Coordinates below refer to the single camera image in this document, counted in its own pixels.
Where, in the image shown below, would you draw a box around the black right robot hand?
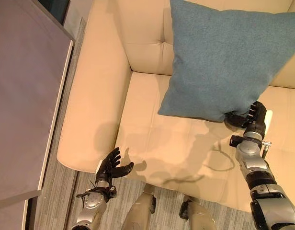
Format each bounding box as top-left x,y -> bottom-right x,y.
224,101 -> 273,132

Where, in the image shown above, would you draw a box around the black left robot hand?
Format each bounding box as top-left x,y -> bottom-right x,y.
94,147 -> 135,184

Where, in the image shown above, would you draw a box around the blue square cushion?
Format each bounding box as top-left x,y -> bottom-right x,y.
158,0 -> 295,123

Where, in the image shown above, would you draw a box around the beige leather sofa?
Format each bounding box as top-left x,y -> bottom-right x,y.
56,0 -> 295,216

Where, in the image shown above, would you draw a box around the silver right robot leg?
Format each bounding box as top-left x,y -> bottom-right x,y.
179,194 -> 217,230

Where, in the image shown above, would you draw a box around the grey side table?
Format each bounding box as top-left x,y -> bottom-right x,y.
0,0 -> 76,230

